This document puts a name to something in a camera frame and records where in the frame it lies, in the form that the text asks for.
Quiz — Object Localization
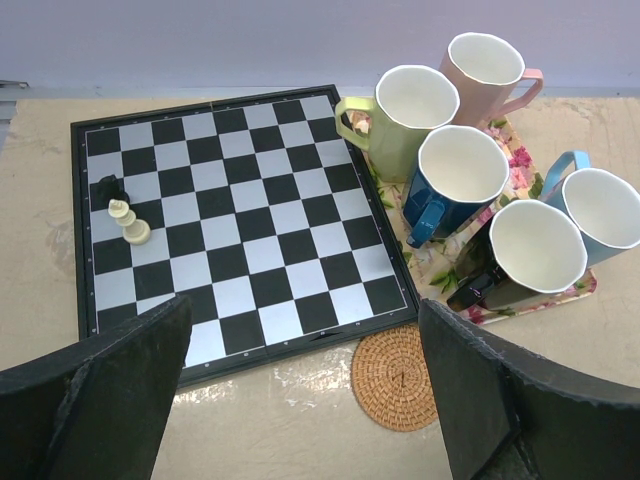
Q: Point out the black chess piece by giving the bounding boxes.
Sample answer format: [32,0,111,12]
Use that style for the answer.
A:
[96,174,131,204]

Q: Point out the light blue mug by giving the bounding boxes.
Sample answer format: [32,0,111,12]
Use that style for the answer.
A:
[539,150,639,267]

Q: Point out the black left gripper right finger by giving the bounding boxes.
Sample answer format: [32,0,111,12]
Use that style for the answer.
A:
[418,299,639,479]

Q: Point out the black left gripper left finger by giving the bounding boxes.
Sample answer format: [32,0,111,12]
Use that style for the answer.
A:
[1,296,192,479]

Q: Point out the white chess king piece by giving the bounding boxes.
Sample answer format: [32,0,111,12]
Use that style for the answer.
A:
[108,199,151,245]

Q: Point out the pink mug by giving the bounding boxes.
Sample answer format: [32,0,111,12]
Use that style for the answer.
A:
[439,32,544,129]

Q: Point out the light green mug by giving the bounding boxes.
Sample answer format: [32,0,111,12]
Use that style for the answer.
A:
[335,65,460,183]

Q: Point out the dark blue mug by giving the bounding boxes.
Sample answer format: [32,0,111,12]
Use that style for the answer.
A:
[403,125,509,248]

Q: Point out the black mug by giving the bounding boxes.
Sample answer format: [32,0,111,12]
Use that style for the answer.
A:
[447,200,588,312]

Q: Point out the aluminium frame rail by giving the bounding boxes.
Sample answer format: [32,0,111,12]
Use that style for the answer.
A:
[0,80,30,125]

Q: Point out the black and silver chessboard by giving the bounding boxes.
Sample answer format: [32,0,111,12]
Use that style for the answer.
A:
[70,85,418,386]

